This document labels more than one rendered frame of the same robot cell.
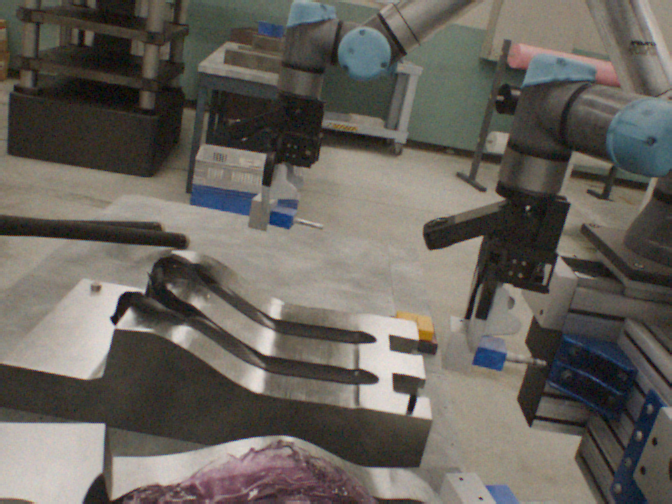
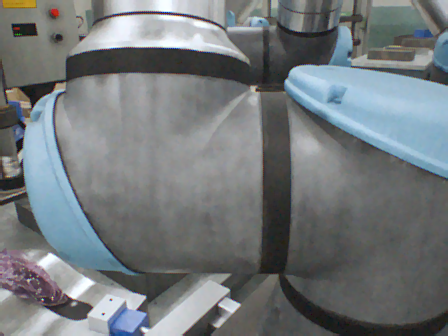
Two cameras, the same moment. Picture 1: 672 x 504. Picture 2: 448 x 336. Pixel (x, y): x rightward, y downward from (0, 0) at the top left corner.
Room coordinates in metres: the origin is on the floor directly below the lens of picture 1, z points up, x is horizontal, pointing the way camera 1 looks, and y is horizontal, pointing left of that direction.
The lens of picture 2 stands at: (0.35, -0.63, 1.31)
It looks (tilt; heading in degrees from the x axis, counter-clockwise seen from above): 22 degrees down; 41
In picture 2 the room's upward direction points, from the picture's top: 1 degrees counter-clockwise
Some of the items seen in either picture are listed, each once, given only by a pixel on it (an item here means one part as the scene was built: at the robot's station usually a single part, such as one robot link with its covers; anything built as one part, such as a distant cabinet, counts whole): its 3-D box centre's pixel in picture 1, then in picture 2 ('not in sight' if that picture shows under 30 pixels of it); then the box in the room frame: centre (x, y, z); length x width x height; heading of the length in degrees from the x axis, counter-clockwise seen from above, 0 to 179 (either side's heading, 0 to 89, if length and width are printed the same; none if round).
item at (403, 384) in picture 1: (406, 398); not in sight; (0.77, -0.12, 0.87); 0.05 x 0.05 x 0.04; 2
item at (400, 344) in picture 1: (401, 356); not in sight; (0.88, -0.12, 0.87); 0.05 x 0.05 x 0.04; 2
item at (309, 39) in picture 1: (310, 36); not in sight; (1.22, 0.12, 1.25); 0.09 x 0.08 x 0.11; 90
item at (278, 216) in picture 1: (288, 218); not in sight; (1.22, 0.10, 0.93); 0.13 x 0.05 x 0.05; 84
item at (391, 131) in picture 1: (353, 97); not in sight; (6.74, 0.15, 0.47); 1.10 x 0.52 x 0.94; 105
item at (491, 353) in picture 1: (495, 353); not in sight; (0.83, -0.23, 0.93); 0.13 x 0.05 x 0.05; 87
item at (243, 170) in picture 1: (249, 171); not in sight; (3.95, 0.59, 0.28); 0.61 x 0.41 x 0.15; 97
